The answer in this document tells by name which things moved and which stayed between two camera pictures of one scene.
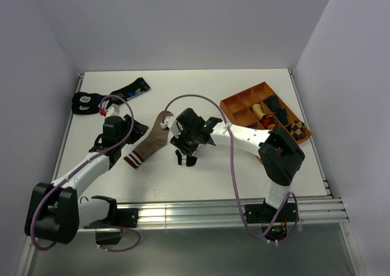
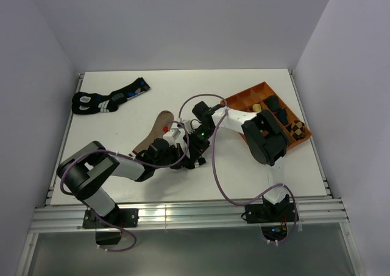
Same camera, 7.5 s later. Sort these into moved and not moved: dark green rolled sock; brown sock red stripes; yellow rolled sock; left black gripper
Moved: left black gripper
Not moved: dark green rolled sock; brown sock red stripes; yellow rolled sock
